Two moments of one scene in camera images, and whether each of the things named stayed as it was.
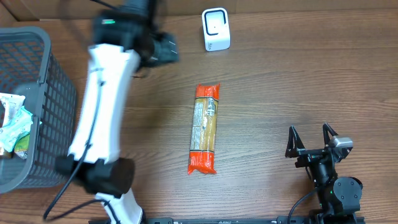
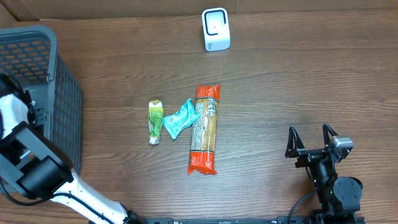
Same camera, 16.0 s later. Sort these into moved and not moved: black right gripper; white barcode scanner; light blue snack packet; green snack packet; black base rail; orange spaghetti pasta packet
Moved: green snack packet; light blue snack packet
Not moved: white barcode scanner; black right gripper; orange spaghetti pasta packet; black base rail
